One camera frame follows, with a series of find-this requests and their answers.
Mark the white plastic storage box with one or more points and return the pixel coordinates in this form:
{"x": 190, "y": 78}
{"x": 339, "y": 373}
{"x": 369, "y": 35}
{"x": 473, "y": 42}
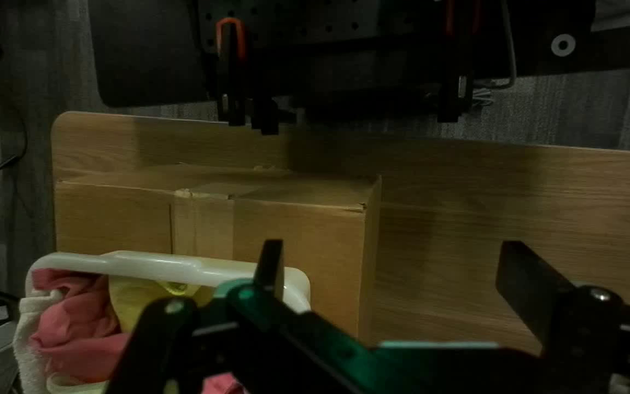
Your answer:
{"x": 161, "y": 269}

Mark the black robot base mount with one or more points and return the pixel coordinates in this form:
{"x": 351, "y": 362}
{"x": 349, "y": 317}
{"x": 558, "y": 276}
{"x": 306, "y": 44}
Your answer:
{"x": 344, "y": 56}

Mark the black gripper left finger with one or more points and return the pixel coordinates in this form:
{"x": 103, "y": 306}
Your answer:
{"x": 179, "y": 346}

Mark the brown cardboard box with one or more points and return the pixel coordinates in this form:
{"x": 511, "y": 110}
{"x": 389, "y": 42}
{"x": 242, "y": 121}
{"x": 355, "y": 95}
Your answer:
{"x": 329, "y": 224}

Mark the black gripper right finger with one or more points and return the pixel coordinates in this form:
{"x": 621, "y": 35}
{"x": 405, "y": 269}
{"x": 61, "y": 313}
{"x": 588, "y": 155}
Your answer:
{"x": 583, "y": 329}

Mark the pink cloth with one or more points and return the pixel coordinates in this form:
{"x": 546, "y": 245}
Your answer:
{"x": 82, "y": 335}

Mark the white towel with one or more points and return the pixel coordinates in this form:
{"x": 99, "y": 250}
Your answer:
{"x": 29, "y": 362}

